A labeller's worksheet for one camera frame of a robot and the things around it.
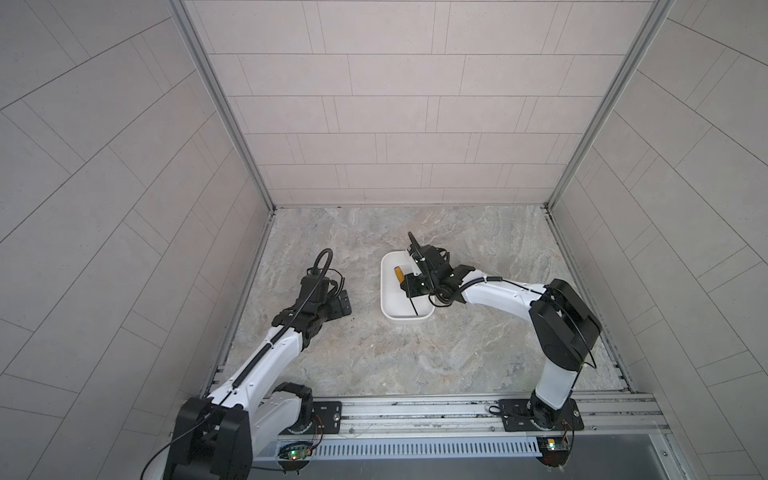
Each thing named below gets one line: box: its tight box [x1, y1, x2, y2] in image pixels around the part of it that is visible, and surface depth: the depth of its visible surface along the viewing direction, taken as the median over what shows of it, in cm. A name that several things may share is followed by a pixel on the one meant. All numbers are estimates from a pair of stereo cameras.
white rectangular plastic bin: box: [380, 250, 435, 320], surface depth 88 cm
